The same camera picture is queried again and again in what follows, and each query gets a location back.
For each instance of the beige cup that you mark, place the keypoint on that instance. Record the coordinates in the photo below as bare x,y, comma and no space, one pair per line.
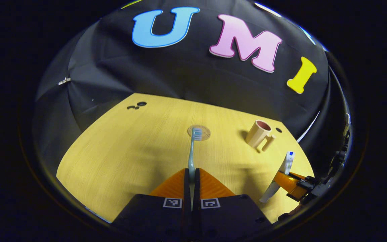
257,132

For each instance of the white toothpaste tube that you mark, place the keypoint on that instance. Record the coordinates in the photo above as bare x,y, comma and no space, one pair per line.
287,163

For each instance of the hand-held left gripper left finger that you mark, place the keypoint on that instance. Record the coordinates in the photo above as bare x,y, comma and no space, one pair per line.
186,191

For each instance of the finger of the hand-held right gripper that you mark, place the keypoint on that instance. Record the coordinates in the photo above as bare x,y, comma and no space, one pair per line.
297,175
289,185

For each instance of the silver clip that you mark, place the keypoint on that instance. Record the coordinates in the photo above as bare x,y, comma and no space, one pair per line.
64,81

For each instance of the pale green toothbrush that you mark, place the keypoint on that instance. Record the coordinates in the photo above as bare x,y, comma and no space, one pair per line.
192,154

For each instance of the black backdrop cloth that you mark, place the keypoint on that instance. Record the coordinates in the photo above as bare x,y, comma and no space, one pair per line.
193,74

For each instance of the round brown coaster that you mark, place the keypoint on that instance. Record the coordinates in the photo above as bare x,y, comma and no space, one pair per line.
205,134

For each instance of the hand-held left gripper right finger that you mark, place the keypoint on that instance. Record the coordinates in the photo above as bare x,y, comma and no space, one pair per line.
196,191

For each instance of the white stand pole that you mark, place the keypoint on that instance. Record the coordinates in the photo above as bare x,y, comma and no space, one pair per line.
309,126

